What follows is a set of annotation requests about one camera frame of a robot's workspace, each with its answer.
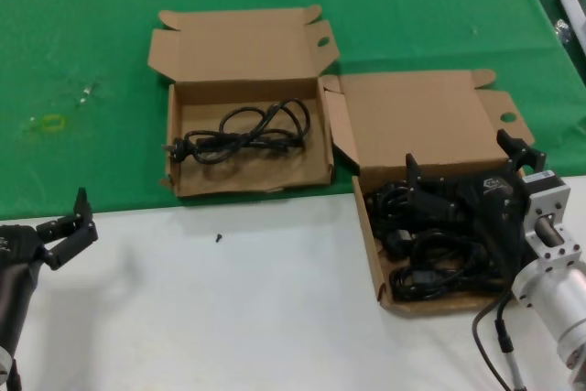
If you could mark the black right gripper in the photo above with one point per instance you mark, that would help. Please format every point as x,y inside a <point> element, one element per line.
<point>494,208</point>

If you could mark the yellow tape square mark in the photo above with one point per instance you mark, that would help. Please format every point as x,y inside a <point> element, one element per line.
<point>46,124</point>

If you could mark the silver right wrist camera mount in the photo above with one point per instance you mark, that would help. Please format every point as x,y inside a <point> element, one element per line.
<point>549,198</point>

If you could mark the green table cloth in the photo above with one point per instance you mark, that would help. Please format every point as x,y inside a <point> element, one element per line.
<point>91,20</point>

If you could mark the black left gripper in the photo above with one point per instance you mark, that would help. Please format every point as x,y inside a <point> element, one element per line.
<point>18,246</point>

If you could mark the white bar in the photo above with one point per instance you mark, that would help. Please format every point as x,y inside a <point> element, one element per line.
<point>574,8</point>

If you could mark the small shiny metal part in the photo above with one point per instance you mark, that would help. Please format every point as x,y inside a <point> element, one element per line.
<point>563,29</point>

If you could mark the open brown cardboard box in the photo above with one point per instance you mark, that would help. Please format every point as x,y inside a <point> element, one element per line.
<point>412,121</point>
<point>247,176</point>

